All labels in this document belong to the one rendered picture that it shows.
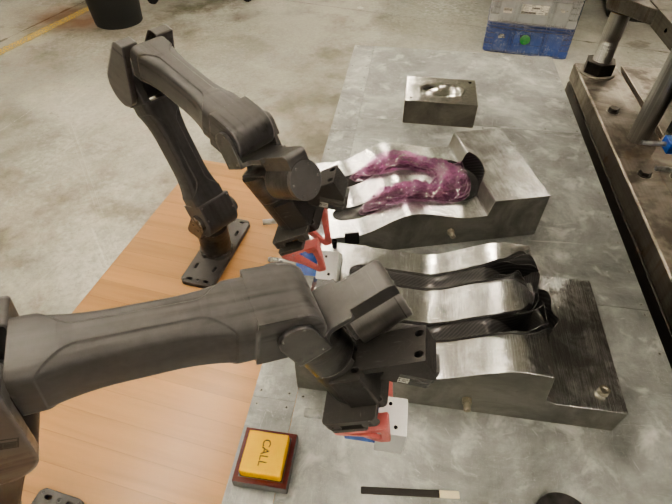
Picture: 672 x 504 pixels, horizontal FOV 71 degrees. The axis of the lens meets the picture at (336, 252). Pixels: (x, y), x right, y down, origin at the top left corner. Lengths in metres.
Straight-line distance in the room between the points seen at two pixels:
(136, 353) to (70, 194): 2.38
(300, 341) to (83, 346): 0.17
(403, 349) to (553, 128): 1.12
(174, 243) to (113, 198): 1.57
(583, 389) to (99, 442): 0.75
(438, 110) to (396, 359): 1.01
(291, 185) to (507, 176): 0.57
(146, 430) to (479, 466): 0.51
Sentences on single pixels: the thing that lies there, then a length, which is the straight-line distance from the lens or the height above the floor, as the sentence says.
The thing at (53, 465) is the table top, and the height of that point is 0.80.
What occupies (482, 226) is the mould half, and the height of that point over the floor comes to 0.84.
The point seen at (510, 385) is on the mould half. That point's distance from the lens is 0.76.
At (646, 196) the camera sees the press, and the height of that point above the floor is 0.79.
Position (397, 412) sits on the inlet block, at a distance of 0.63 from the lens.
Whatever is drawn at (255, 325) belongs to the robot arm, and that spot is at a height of 1.20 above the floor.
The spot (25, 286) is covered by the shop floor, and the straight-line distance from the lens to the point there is 2.37.
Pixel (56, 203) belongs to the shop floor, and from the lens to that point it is 2.74.
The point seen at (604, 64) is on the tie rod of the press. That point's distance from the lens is 1.90.
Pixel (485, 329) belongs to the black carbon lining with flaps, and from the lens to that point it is 0.78.
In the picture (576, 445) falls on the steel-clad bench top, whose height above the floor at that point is 0.80.
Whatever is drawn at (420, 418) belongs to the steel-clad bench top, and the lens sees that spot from 0.81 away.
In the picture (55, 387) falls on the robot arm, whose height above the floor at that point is 1.21.
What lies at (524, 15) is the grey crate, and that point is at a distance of 3.96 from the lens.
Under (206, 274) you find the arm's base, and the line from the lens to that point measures 0.99.
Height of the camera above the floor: 1.53
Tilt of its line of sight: 46 degrees down
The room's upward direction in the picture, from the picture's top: straight up
